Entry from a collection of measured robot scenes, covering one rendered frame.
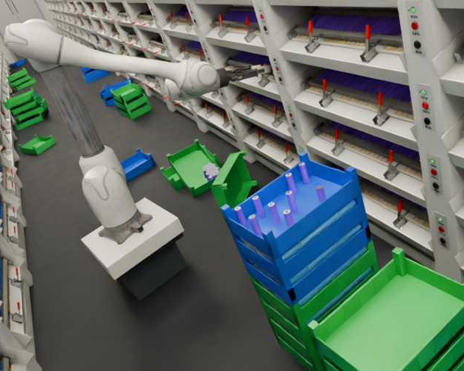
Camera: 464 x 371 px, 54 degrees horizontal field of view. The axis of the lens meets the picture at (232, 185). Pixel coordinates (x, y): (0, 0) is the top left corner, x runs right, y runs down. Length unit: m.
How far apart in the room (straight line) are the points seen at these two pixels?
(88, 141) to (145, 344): 0.83
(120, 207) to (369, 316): 1.06
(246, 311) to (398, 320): 0.72
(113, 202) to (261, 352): 0.78
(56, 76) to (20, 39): 0.23
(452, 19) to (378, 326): 0.68
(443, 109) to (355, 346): 0.57
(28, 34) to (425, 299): 1.43
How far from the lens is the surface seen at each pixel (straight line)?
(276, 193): 1.29
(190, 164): 2.61
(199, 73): 1.59
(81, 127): 1.94
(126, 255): 1.78
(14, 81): 7.98
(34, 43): 1.72
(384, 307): 1.15
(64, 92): 1.91
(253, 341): 1.60
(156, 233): 1.80
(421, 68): 1.16
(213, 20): 2.31
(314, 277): 1.21
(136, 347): 1.81
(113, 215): 1.83
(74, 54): 1.73
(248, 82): 2.07
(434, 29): 1.10
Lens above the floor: 1.18
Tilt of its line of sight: 29 degrees down
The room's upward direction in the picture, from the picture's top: 22 degrees counter-clockwise
